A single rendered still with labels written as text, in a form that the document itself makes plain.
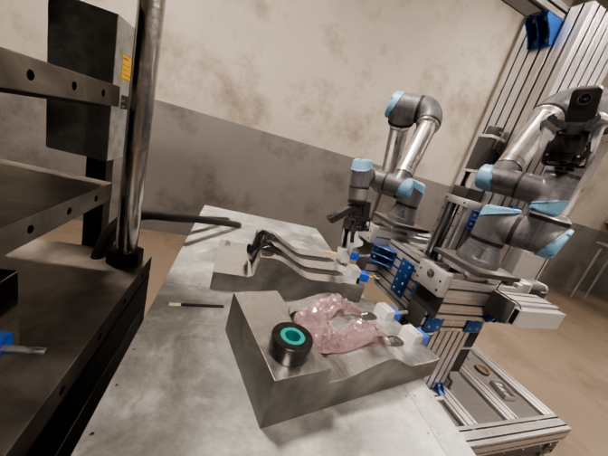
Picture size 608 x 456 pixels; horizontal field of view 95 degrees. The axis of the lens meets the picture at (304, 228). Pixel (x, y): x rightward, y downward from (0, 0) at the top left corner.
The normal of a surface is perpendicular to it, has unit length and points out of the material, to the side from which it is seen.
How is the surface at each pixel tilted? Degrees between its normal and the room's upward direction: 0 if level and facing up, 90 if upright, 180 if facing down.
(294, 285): 90
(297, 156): 90
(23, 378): 0
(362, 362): 16
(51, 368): 0
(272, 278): 90
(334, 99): 90
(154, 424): 0
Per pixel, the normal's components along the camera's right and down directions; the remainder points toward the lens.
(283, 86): 0.29, 0.35
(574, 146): -0.70, 0.00
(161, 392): 0.27, -0.92
